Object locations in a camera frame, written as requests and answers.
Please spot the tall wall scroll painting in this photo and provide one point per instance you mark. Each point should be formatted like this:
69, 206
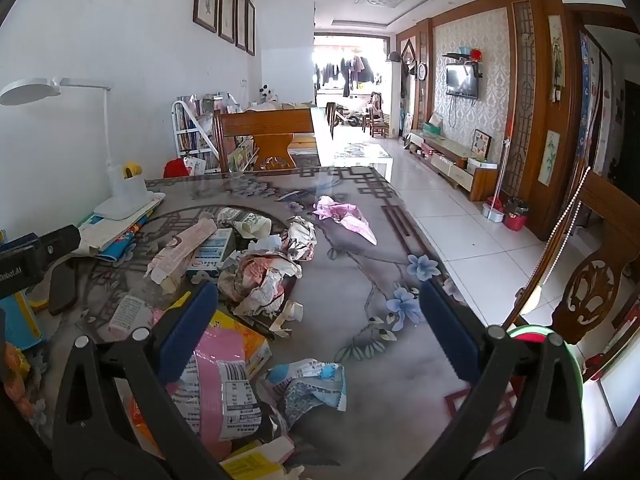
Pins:
556, 57

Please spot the patterned framed picture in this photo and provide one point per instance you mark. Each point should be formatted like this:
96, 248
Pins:
482, 144

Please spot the white red small box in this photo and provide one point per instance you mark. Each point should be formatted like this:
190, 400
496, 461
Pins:
131, 316

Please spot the red bag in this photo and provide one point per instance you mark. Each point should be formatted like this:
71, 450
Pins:
176, 169

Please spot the blue white medicine box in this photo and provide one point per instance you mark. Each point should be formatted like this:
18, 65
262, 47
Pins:
212, 255

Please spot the yellow white small box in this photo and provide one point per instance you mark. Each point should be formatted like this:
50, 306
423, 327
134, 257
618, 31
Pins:
255, 460

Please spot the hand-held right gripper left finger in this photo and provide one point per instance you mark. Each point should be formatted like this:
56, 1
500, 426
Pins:
187, 330

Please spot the wall television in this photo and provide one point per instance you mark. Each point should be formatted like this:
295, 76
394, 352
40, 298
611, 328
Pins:
462, 81

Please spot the crumpled printed paper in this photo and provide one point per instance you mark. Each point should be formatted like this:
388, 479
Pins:
260, 282

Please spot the dark entry door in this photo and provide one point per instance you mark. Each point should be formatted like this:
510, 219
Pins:
629, 130

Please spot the pink paper bag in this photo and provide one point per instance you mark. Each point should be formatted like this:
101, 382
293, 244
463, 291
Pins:
180, 250

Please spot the hanging clothes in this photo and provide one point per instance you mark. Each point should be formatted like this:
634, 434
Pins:
350, 72

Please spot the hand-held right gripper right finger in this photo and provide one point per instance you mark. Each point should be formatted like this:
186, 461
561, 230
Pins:
450, 332

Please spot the blue book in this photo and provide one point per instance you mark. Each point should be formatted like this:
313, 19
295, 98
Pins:
20, 317

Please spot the crumpled white green package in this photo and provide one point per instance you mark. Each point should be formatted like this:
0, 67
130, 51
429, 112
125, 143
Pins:
245, 221

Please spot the crumpled blue white wrapper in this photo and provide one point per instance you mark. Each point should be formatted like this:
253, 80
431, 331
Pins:
307, 387

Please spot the stack of papers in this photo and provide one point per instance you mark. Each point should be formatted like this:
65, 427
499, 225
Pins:
115, 235

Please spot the crumpled newspaper ball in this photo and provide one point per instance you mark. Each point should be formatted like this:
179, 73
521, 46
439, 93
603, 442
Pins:
301, 240

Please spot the white coffee table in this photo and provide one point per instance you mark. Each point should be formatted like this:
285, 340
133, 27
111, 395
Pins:
365, 155

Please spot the wall shelf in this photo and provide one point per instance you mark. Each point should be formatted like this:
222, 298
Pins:
462, 56

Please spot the wooden lattice wall panel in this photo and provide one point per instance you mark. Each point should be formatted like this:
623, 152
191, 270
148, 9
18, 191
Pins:
525, 110

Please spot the carved wooden chair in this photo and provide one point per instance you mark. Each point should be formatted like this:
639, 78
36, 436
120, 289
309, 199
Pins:
595, 280

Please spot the hanging wall posters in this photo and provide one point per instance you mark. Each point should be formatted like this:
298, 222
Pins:
597, 100

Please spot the red floor waste bin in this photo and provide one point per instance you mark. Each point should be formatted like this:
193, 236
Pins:
516, 217

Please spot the short wall scroll painting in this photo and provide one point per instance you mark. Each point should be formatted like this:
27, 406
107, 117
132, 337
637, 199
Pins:
549, 157

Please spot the small torn white paper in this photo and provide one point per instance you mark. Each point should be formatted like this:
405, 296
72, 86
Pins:
290, 316

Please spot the crumpled pale blue bag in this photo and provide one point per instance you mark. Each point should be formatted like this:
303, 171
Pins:
266, 245

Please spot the white desk lamp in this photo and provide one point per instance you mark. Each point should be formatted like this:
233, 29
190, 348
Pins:
120, 195

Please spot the wooden television cabinet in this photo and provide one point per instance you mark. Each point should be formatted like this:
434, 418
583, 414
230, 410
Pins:
450, 160

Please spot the pink printed wrapper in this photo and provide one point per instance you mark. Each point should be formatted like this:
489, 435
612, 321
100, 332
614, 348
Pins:
212, 400

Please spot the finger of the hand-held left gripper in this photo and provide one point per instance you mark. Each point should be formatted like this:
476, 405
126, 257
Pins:
60, 241

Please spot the red white mop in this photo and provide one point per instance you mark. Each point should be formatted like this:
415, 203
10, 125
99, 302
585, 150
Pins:
495, 212

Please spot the watermelon pattern bin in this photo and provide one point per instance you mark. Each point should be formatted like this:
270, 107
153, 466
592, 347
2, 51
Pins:
525, 334

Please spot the white beaded strip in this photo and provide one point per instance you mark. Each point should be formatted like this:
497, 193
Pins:
560, 232

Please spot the white bookshelf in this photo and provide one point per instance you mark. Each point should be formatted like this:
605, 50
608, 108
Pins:
190, 130

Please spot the pink plastic bag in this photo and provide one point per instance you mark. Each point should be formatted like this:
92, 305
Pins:
350, 212

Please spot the yellow drink carton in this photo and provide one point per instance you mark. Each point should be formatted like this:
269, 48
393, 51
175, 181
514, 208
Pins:
240, 340

